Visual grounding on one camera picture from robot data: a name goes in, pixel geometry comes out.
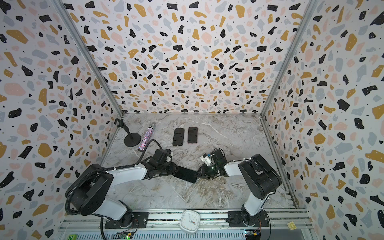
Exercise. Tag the black round microphone stand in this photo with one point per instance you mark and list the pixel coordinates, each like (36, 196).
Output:
(132, 139)

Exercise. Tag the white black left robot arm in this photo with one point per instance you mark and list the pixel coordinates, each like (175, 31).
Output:
(88, 194)

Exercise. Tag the pink silicone phone case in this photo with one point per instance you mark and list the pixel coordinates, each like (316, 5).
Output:
(192, 135)

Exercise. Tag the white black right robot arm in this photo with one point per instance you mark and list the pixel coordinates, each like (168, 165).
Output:
(260, 177)

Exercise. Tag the aluminium frame post left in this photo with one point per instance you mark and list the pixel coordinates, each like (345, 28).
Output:
(65, 16)

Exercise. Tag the purple glitter microphone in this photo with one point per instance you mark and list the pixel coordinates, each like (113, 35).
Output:
(147, 136)

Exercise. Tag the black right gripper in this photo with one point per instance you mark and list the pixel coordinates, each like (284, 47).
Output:
(202, 171)

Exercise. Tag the aluminium frame post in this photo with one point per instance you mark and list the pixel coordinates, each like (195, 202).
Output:
(65, 16)
(290, 54)

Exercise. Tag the blue smartphone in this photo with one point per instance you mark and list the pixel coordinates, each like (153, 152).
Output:
(187, 175)

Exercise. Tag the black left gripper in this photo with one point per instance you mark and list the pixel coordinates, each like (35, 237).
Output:
(172, 169)

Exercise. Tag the black phone case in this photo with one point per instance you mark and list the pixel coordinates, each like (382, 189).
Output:
(178, 136)

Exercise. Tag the white square clock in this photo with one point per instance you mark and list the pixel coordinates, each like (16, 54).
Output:
(190, 221)

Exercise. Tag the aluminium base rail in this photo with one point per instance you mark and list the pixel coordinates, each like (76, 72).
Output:
(270, 224)

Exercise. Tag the aluminium frame post right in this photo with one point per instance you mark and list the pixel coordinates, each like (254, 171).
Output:
(290, 54)

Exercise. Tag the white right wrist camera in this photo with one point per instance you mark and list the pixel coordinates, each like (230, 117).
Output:
(206, 159)

